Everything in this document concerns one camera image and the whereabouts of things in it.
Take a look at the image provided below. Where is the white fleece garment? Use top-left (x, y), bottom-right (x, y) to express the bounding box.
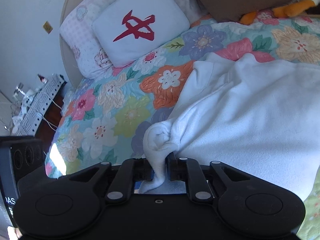
top-left (139, 53), bottom-right (319, 200)

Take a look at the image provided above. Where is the dark wooden nightstand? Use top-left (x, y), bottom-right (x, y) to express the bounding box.
top-left (34, 82), bottom-right (67, 153)

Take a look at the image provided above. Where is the patterned nightstand cloth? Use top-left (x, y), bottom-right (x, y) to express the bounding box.
top-left (11, 74), bottom-right (66, 136)

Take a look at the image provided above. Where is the floral quilted bedspread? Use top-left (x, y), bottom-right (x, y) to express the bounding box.
top-left (45, 11), bottom-right (319, 239)

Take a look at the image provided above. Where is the pink patterned white pillow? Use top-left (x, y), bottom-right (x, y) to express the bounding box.
top-left (76, 0), bottom-right (185, 79)

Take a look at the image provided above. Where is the white pillow red symbol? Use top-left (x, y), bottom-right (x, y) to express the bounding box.
top-left (92, 0), bottom-right (190, 68)

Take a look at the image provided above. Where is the orange white plush toy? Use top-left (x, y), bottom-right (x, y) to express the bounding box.
top-left (240, 0), bottom-right (318, 26)

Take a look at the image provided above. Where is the yellow wall sticker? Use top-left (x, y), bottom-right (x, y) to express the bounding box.
top-left (43, 21), bottom-right (53, 34)

